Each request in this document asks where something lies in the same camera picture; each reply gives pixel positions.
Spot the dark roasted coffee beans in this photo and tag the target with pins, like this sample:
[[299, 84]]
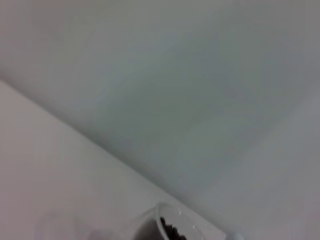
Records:
[[172, 230]]

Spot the dark mug with white inside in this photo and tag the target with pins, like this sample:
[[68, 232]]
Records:
[[197, 235]]

